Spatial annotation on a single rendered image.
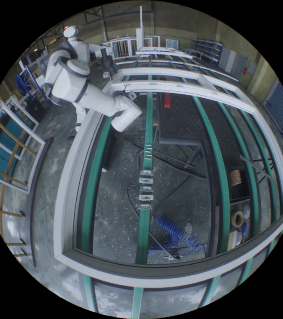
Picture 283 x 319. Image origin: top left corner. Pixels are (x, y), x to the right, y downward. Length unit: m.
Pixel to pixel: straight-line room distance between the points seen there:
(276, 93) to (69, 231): 7.57
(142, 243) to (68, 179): 0.35
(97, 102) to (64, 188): 0.31
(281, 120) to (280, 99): 1.04
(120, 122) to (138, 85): 0.46
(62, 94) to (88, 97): 0.08
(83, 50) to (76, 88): 0.42
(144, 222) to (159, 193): 0.90
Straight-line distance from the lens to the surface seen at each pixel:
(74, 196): 0.46
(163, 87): 0.82
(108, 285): 0.61
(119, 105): 0.36
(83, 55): 0.70
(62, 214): 0.43
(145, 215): 0.37
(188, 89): 0.86
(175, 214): 1.28
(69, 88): 0.31
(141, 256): 0.42
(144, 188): 0.38
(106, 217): 1.33
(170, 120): 0.98
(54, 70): 0.36
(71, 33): 0.77
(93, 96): 0.32
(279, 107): 6.96
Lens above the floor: 1.24
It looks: 64 degrees down
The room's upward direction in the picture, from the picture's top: 8 degrees counter-clockwise
